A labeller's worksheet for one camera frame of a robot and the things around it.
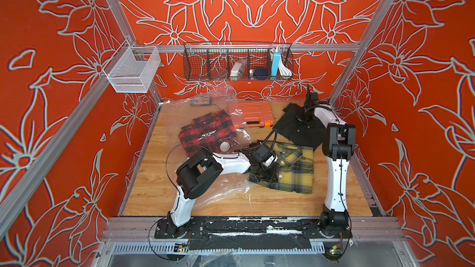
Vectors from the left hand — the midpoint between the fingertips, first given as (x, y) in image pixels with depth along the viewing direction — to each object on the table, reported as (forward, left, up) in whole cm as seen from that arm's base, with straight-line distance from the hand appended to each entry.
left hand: (277, 181), depth 85 cm
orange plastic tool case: (+37, +13, +5) cm, 40 cm away
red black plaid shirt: (+25, +33, +3) cm, 42 cm away
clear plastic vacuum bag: (+40, +55, +2) cm, 68 cm away
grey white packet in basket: (+44, +22, +30) cm, 58 cm away
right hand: (+39, -14, +1) cm, 41 cm away
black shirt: (+33, -8, +2) cm, 34 cm away
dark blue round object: (+46, +9, +27) cm, 54 cm away
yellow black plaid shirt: (+5, -8, +2) cm, 10 cm away
